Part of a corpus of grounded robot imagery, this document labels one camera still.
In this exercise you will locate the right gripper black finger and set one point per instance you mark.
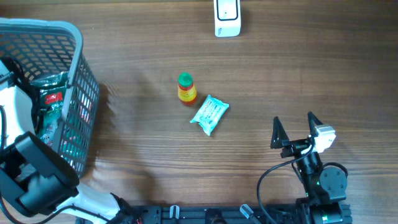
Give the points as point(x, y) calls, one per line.
point(313, 121)
point(279, 138)

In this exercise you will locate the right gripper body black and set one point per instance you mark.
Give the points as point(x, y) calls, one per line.
point(294, 147)

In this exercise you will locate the teal wet wipes packet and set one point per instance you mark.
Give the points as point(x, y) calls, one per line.
point(210, 114)

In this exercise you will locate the sriracha bottle with green cap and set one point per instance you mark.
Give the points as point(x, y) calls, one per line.
point(187, 92)

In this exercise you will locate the green 3M wipes pouch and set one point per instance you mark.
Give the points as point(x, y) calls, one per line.
point(52, 89)

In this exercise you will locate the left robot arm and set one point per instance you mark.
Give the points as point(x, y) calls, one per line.
point(36, 180)

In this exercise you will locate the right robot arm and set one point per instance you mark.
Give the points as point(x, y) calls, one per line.
point(324, 183)

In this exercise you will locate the white barcode scanner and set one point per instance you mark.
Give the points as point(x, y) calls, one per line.
point(227, 15)

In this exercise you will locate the grey plastic shopping basket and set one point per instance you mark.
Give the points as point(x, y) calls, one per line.
point(47, 48)

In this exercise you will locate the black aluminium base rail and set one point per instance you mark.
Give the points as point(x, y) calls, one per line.
point(217, 214)

